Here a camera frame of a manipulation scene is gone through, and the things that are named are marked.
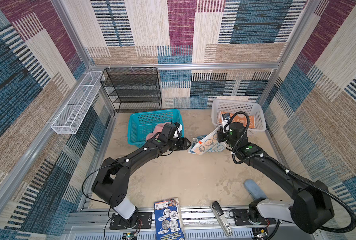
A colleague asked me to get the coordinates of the pink terry towel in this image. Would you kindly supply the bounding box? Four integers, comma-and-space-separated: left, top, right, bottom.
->
146, 123, 175, 141

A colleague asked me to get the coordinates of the orange bunny pattern towel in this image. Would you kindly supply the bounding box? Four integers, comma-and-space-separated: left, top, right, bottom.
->
218, 111, 256, 129

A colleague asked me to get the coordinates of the blue bunny pattern towel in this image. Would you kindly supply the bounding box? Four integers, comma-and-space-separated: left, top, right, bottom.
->
188, 126, 227, 156

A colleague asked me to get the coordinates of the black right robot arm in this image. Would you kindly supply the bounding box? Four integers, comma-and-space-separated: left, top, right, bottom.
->
217, 123, 356, 234

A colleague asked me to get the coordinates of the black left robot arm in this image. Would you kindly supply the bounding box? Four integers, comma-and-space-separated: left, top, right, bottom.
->
92, 123, 191, 228

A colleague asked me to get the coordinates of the teal plastic basket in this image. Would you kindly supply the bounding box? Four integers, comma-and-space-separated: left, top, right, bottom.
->
127, 109, 184, 148

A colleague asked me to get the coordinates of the white plastic basket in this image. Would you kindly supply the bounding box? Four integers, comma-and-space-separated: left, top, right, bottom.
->
211, 98, 267, 136

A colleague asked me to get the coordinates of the black silver stapler tool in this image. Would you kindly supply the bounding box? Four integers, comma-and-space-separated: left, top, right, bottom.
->
211, 201, 233, 237

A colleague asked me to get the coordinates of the blue printed package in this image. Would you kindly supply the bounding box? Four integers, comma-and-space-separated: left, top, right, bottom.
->
154, 198, 186, 240

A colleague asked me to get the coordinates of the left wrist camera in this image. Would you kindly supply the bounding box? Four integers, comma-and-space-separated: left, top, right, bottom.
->
174, 122, 183, 139

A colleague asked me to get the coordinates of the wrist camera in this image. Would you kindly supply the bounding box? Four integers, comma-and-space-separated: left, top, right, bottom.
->
221, 113, 231, 133
174, 122, 183, 139

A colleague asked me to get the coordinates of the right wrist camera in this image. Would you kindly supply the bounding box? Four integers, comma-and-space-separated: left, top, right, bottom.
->
221, 113, 231, 133

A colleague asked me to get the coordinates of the black wire shelf rack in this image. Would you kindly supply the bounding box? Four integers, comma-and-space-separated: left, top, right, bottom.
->
101, 68, 162, 113

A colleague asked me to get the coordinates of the white wire mesh tray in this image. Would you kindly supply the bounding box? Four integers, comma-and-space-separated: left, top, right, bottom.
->
51, 72, 103, 135

